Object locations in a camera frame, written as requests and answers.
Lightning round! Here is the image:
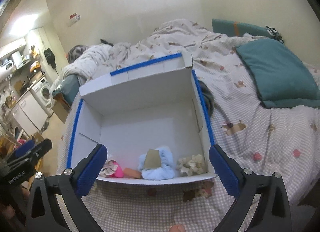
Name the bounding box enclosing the floral pink scrunchie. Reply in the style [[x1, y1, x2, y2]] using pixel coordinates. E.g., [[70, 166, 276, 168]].
[[99, 155, 118, 177]]

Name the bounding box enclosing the beige ruffled scrunchie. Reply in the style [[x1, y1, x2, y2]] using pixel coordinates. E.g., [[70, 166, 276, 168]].
[[176, 155, 205, 176]]

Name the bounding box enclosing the pink soft ball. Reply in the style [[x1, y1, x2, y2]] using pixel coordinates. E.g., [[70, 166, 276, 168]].
[[107, 160, 124, 178]]

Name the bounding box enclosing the light blue fluffy cloth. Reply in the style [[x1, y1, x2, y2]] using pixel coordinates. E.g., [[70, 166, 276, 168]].
[[138, 146, 175, 181]]

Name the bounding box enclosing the white kitchen cabinet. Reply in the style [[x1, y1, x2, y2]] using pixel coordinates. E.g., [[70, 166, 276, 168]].
[[10, 91, 48, 136]]

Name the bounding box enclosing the checkered dog print duvet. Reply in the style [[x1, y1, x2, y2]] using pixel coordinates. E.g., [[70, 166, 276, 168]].
[[49, 18, 320, 232]]

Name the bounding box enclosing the dark green garment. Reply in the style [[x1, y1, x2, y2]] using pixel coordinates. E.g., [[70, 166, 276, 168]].
[[198, 80, 214, 117]]

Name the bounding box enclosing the white washing machine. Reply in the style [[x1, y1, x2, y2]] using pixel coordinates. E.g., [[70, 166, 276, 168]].
[[30, 76, 53, 117]]

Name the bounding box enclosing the blue and white cardboard box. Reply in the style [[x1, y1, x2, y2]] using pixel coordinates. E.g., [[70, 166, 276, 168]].
[[67, 51, 215, 184]]

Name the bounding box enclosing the teal pillow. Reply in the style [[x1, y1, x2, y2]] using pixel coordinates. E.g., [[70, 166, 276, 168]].
[[236, 38, 319, 109]]

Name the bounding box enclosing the teal headboard cushion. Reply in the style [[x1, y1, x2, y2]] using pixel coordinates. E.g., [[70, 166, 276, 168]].
[[212, 18, 274, 38]]

